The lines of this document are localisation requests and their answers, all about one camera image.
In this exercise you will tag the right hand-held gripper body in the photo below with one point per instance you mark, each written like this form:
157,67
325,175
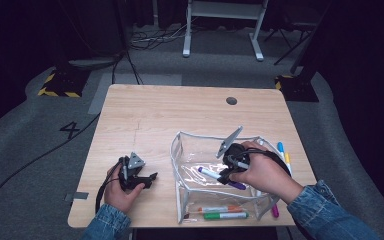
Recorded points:
228,141

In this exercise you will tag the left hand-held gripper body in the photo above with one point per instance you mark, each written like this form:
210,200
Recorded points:
136,162

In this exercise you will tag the purple marker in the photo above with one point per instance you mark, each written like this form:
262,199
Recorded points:
210,173

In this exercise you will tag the orange marker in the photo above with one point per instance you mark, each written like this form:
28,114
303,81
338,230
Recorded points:
235,209

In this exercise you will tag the clear plastic pouch white trim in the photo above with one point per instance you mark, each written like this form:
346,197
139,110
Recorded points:
196,153

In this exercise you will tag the bright green marker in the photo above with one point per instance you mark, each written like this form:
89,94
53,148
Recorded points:
240,215

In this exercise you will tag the light blue marker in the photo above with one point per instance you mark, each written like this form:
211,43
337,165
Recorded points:
280,146

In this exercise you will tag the magenta marker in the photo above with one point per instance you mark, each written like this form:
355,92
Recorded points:
275,211

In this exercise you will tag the yellow marker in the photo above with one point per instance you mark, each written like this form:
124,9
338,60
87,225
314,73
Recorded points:
287,158

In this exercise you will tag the person's left hand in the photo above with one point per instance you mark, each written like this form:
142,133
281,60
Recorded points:
116,196

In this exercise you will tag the person's right hand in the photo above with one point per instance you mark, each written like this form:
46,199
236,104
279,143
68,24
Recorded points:
266,176

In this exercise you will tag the dark round table grommet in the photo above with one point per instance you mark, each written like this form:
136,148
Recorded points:
231,101

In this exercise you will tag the grey tape piece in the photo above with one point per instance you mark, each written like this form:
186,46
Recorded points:
80,196

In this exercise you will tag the black yellow striped stand base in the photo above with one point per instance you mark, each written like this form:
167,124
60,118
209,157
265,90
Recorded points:
68,81
298,90

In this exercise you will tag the black folding stand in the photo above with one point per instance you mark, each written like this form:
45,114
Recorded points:
293,48

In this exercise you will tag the white desk frame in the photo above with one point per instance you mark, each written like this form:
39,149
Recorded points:
226,9

